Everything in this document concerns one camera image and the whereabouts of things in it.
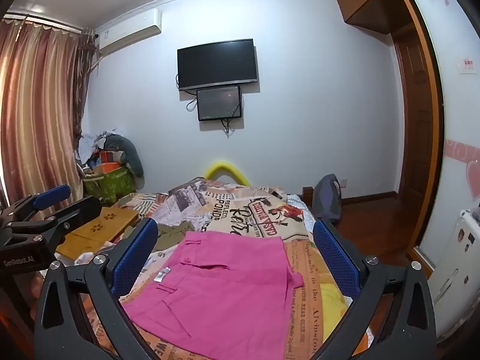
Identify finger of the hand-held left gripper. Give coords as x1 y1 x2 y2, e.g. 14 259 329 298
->
7 184 72 223
35 197 103 250

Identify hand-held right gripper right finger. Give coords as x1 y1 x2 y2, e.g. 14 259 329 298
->
312 218 439 360

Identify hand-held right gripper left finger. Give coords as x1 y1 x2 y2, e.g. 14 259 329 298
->
33 217 162 360

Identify pink pants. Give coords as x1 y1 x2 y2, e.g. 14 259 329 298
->
123 231 304 360

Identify olive green pants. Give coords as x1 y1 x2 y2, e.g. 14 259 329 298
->
152 221 196 252

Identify wooden lap desk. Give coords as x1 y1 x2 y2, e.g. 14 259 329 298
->
55 206 140 260

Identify yellow bed sheet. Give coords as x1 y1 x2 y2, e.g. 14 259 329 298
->
320 282 354 342

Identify pile of light clothes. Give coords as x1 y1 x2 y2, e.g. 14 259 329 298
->
76 129 113 166

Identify grey blue backpack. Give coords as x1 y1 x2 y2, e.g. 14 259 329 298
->
312 174 343 220

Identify striped curtain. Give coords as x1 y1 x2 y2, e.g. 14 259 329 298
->
0 13 96 220

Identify printed blanket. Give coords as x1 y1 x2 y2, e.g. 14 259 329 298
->
56 176 372 360

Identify white appliance with stickers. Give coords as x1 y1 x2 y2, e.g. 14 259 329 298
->
427 207 480 341

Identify yellow foam tube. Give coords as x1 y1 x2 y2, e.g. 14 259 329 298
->
204 160 251 186

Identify wooden door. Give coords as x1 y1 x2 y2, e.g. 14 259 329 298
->
393 22 437 197

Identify white air conditioner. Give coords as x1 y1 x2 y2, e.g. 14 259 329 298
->
98 8 163 55

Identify white sliding wardrobe door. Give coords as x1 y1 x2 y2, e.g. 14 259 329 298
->
403 0 480 261

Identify small black wall monitor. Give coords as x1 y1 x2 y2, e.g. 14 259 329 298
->
196 85 242 122

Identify large black wall television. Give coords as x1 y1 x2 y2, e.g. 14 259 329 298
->
177 38 259 91

